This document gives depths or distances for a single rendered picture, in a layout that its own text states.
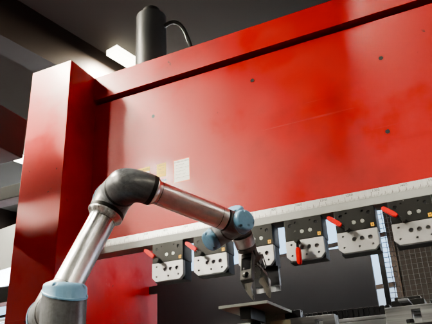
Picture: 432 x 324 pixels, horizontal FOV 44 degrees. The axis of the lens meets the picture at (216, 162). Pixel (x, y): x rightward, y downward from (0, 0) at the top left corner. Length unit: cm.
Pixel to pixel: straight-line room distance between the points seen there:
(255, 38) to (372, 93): 63
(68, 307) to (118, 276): 134
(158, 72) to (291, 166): 89
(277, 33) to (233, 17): 187
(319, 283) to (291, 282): 13
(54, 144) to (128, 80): 50
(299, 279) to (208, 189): 66
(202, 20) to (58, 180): 226
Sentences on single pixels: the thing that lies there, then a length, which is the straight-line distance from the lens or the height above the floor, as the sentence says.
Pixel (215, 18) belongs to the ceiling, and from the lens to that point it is 438.
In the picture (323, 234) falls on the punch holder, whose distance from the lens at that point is 210.
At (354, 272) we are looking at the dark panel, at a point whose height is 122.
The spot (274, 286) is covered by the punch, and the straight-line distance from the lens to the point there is 215.
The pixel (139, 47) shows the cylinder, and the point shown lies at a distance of 299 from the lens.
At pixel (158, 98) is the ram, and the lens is 267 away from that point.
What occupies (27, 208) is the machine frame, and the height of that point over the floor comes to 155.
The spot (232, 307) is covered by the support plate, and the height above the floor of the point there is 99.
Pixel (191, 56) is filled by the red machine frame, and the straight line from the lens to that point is 267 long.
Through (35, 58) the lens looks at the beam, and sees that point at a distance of 427.
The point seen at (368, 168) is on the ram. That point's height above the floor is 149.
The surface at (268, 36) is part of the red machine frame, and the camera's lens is 253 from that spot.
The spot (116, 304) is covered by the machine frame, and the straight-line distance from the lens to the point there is 273.
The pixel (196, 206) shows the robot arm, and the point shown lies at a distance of 170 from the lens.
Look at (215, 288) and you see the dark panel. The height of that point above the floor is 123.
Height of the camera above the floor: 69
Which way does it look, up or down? 24 degrees up
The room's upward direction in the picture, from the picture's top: 3 degrees counter-clockwise
